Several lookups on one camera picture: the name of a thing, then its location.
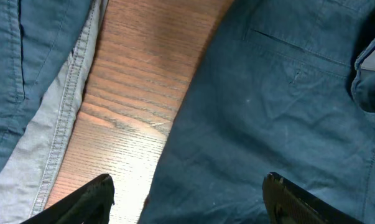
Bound grey cloth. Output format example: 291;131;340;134
0;0;107;223

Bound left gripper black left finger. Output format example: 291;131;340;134
21;174;114;224

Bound navy blue shorts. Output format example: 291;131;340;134
139;0;375;223

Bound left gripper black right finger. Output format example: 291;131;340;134
262;172;363;224

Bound dark blue denim shorts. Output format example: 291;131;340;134
0;0;92;173

